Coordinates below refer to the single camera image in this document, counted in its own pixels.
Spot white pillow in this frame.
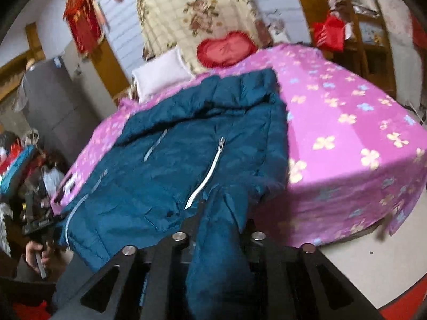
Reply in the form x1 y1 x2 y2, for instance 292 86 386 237
131 47 195 103

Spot grey cabinet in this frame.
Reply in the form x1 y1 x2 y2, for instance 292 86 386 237
22 57 101 165

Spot red heart cushion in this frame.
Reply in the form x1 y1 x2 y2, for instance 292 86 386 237
197 31 258 69

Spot teal down jacket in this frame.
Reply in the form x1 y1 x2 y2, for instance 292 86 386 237
59 68 289 319

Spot red hanging decoration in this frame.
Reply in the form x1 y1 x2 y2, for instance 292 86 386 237
63 0 104 57

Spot pink floral bed cover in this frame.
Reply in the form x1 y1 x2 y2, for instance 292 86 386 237
55 45 426 246

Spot red shopping bag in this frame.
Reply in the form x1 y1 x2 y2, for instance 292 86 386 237
313 14 345 52

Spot wooden chair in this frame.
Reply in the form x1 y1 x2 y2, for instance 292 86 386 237
331 0 397 99

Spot person's left hand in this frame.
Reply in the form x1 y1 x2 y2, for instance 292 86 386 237
25 241 68 274

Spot beige floral quilt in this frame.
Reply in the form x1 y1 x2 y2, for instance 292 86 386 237
137 0 273 74

